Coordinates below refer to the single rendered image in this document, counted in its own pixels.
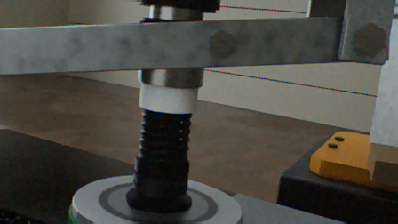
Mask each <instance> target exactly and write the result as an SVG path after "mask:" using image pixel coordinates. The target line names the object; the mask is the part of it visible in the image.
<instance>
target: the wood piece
mask: <svg viewBox="0 0 398 224"><path fill-rule="evenodd" d="M367 163H368V168H369V172H370V180H371V182H373V183H376V184H383V185H387V186H394V187H398V147H394V146H390V145H382V144H378V143H370V147H369V151H368V159H367Z"/></svg>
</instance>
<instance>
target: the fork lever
mask: <svg viewBox="0 0 398 224"><path fill-rule="evenodd" d="M343 19H344V16H339V17H304V18H286V19H250V20H199V21H181V22H146V23H127V24H110V25H78V26H57V27H40V28H0V76H24V75H40V74H56V73H89V72H105V71H121V70H154V69H171V68H219V67H236V66H268V65H284V64H317V63H333V62H348V61H343V60H339V59H338V50H339V42H340V38H341V30H342V26H343ZM354 48H355V49H356V50H358V51H360V52H363V54H366V55H368V56H369V57H371V56H372V55H374V54H376V52H379V51H382V49H384V48H386V31H385V30H384V29H382V28H380V27H379V26H376V24H373V23H368V24H366V25H365V26H363V27H362V28H360V29H357V30H356V31H355V33H354Z"/></svg>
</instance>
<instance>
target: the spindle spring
mask: <svg viewBox="0 0 398 224"><path fill-rule="evenodd" d="M143 109H144V110H146V111H144V112H142V113H141V116H143V118H145V119H143V120H142V121H141V126H142V127H143V128H142V129H140V133H141V135H142V136H141V137H140V138H139V141H140V143H141V145H139V150H140V153H139V154H138V157H139V158H140V159H141V160H145V161H146V162H149V163H154V164H179V163H183V162H184V161H186V160H187V157H188V154H187V151H188V150H189V146H188V143H189V136H188V135H189V133H191V131H190V129H189V127H190V126H191V124H192V122H191V121H190V118H192V113H189V114H182V115H176V116H165V115H157V114H153V112H156V111H154V110H147V109H145V108H143ZM156 113H163V114H173V113H166V112H156ZM152 121H156V122H165V123H177V122H182V123H180V124H159V123H152ZM152 130H157V131H179V132H154V131H152ZM150 138H152V139H158V140H151V139H150ZM178 139H182V140H178ZM160 140H175V141H160ZM151 147H153V148H151ZM180 147H181V148H180ZM154 148H177V149H171V150H161V149H154ZM144 154H148V155H151V156H145V155H144ZM180 155H181V156H180ZM152 156H177V157H173V158H156V157H152Z"/></svg>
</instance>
